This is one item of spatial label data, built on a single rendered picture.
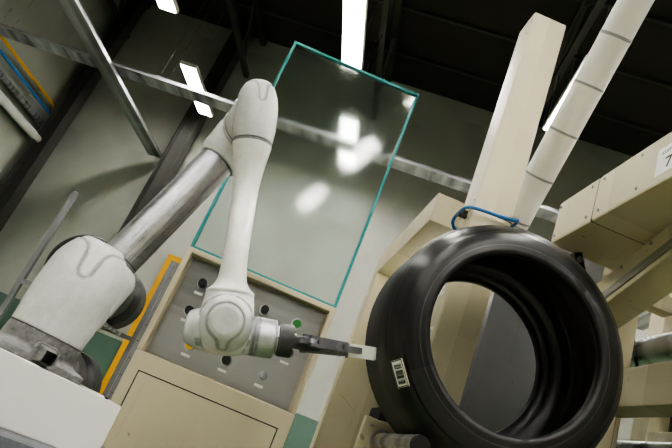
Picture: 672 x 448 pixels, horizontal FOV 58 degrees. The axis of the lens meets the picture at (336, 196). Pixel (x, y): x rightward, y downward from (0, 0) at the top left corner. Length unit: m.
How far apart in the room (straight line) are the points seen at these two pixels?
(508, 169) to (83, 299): 1.35
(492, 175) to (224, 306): 1.10
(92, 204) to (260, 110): 10.91
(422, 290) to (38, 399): 0.80
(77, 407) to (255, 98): 0.81
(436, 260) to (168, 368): 1.00
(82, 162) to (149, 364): 10.93
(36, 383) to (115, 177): 11.31
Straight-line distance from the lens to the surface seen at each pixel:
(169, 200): 1.61
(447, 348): 1.82
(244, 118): 1.54
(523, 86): 2.24
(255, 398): 2.06
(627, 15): 2.56
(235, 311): 1.22
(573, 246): 1.99
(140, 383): 2.07
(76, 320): 1.33
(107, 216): 12.18
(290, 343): 1.42
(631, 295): 1.85
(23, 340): 1.32
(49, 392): 1.25
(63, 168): 12.95
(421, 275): 1.43
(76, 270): 1.33
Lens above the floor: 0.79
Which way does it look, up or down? 23 degrees up
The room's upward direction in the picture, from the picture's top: 23 degrees clockwise
